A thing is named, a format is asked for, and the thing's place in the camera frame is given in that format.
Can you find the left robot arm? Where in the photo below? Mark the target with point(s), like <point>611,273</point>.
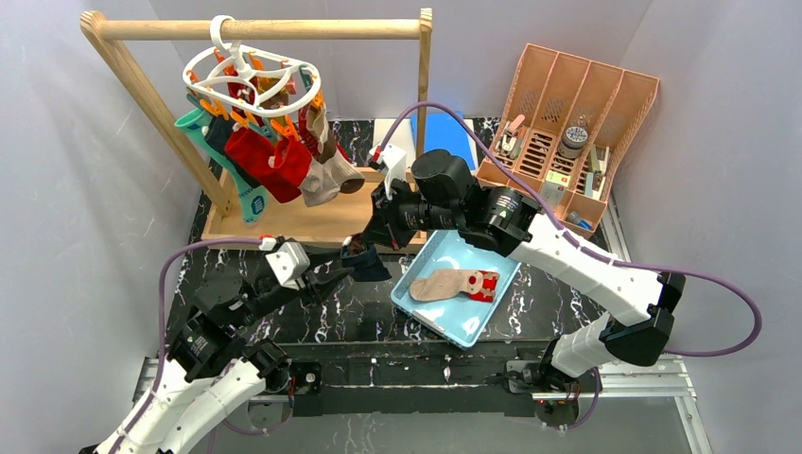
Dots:
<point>209,367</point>

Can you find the light blue plastic basket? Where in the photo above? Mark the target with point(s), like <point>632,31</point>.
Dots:
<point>458,319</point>

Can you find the grey round tin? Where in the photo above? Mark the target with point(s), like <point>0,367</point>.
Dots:
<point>573,142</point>

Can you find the blue folder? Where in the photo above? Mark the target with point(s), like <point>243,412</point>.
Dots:
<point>443,131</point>

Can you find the long red hanging sock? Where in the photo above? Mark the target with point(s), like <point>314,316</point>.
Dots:
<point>280,168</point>

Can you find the beige sock in basket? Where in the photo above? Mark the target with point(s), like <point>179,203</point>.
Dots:
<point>445,284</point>

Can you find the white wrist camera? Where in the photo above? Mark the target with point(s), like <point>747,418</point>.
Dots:
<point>392,162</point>
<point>287,259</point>

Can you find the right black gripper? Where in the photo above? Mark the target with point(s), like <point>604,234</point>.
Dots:
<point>383,221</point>

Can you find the brown striped sock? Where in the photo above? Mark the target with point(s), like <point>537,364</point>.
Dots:
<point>329,153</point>

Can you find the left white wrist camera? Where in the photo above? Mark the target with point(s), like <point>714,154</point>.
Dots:
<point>287,259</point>

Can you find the navy sock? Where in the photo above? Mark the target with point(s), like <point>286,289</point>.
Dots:
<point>363,259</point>

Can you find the teal hanging sock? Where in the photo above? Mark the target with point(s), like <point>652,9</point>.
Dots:
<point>212,134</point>

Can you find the pink desk file organizer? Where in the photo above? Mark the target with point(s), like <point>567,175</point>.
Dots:
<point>557,90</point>

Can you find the white sock hanger with clips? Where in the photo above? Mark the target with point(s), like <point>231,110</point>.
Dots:
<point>258,90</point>

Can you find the wooden clothes rack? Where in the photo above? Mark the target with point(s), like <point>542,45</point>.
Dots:
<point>324,226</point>

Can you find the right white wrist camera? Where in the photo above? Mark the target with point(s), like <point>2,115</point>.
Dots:
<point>392,162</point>

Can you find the white small box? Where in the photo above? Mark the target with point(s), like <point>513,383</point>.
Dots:
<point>555,188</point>

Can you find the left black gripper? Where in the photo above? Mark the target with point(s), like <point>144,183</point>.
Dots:
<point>306,282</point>

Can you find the stapler in organizer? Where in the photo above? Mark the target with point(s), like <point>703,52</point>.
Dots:
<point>509,143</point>

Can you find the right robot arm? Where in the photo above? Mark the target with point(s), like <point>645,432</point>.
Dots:
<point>438,192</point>

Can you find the metal base rail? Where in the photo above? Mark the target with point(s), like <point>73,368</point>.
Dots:
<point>433,377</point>

